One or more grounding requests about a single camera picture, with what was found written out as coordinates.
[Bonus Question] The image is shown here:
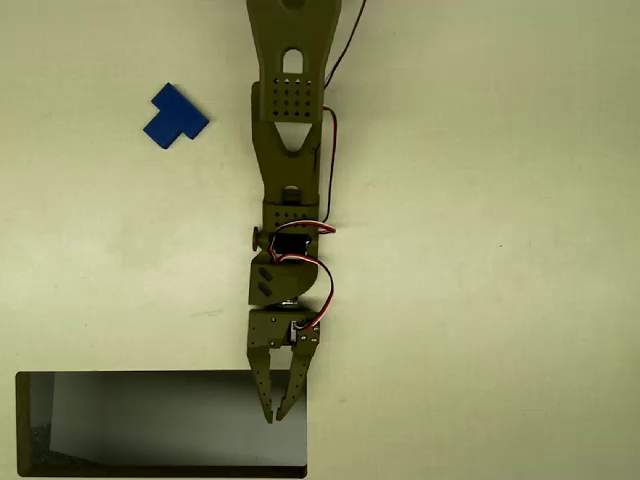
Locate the blue T-shaped block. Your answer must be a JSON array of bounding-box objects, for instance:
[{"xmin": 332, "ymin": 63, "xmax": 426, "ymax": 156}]
[{"xmin": 142, "ymin": 82, "xmax": 211, "ymax": 151}]

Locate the dark rectangular bin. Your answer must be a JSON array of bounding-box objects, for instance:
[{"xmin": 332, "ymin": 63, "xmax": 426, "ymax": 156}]
[{"xmin": 14, "ymin": 369, "xmax": 309, "ymax": 480}]

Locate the red white black wrist wire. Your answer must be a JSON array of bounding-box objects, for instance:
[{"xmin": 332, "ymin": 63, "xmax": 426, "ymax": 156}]
[{"xmin": 268, "ymin": 221, "xmax": 338, "ymax": 342}]

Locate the red black forearm cable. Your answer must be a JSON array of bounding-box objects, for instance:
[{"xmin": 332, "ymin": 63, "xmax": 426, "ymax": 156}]
[{"xmin": 319, "ymin": 105, "xmax": 338, "ymax": 224}]

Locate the red black upper arm cable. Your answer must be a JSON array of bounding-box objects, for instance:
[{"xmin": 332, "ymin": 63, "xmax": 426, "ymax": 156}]
[{"xmin": 322, "ymin": 0, "xmax": 369, "ymax": 91}]

